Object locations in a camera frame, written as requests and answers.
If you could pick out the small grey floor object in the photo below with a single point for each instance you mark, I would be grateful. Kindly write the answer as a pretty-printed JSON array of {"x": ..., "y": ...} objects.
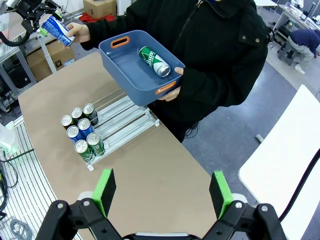
[{"x": 259, "y": 138}]

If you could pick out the person's right hand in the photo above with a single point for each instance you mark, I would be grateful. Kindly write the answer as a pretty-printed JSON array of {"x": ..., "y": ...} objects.
[{"x": 81, "y": 33}]

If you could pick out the person's left hand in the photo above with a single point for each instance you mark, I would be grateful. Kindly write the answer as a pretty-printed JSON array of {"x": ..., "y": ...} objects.
[{"x": 170, "y": 96}]

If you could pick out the red cloth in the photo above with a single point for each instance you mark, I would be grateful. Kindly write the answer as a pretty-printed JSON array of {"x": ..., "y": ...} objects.
[{"x": 87, "y": 18}]

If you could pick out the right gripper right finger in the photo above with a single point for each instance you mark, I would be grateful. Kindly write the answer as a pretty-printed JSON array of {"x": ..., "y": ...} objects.
[{"x": 220, "y": 195}]

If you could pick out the crouching person blue hoodie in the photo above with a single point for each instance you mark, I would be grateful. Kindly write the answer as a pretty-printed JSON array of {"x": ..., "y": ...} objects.
[{"x": 305, "y": 40}]

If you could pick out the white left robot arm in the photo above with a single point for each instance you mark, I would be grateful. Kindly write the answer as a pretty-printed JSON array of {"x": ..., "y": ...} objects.
[{"x": 11, "y": 3}]

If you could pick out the person in black jacket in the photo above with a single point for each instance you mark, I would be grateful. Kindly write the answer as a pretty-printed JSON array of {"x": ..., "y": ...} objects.
[{"x": 212, "y": 50}]

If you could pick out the black Pepsi can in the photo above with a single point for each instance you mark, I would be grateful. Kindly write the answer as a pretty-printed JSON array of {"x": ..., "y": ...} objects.
[
  {"x": 88, "y": 109},
  {"x": 66, "y": 120},
  {"x": 76, "y": 113}
]

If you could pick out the metal workbench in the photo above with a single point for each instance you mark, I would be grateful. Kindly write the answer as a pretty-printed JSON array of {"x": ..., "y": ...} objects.
[{"x": 300, "y": 15}]

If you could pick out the large printed cardboard box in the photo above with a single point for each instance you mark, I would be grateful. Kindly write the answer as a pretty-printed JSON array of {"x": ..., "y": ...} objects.
[{"x": 35, "y": 65}]

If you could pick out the large white rounded table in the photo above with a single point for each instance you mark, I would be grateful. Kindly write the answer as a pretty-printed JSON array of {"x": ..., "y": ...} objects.
[{"x": 280, "y": 150}]

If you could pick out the green cider can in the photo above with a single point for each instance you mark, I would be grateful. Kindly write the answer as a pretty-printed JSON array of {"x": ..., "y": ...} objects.
[
  {"x": 93, "y": 139},
  {"x": 81, "y": 146},
  {"x": 152, "y": 61}
]

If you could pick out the person's right forearm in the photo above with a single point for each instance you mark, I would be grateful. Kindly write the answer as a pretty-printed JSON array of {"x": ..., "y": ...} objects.
[{"x": 107, "y": 30}]

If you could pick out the grey equipment rack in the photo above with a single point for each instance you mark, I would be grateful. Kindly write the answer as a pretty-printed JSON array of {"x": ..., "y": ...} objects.
[{"x": 15, "y": 75}]

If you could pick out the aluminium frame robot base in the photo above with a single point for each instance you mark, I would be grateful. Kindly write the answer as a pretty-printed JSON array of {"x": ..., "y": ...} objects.
[{"x": 30, "y": 180}]

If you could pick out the white stand post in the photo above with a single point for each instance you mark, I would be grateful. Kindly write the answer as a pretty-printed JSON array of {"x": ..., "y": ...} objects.
[{"x": 47, "y": 53}]

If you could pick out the person's left forearm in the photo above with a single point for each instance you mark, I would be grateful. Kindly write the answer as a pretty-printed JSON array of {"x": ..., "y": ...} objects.
[{"x": 207, "y": 87}]

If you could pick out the blue Pocari can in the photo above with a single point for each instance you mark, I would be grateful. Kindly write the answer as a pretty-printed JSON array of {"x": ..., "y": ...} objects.
[
  {"x": 56, "y": 30},
  {"x": 83, "y": 124},
  {"x": 72, "y": 131}
]

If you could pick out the brown cardboard box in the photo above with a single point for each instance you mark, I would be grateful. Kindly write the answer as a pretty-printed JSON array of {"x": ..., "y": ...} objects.
[{"x": 100, "y": 8}]

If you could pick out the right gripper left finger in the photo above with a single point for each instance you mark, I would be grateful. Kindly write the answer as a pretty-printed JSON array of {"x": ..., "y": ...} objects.
[{"x": 105, "y": 190}]

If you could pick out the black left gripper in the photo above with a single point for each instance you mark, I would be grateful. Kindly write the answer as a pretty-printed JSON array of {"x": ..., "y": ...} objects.
[{"x": 27, "y": 7}]

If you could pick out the white workshop table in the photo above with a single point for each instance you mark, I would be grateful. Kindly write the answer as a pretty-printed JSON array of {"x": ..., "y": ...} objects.
[{"x": 265, "y": 2}]

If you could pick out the white device green light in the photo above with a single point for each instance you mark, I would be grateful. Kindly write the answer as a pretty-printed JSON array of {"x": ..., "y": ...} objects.
[{"x": 7, "y": 140}]

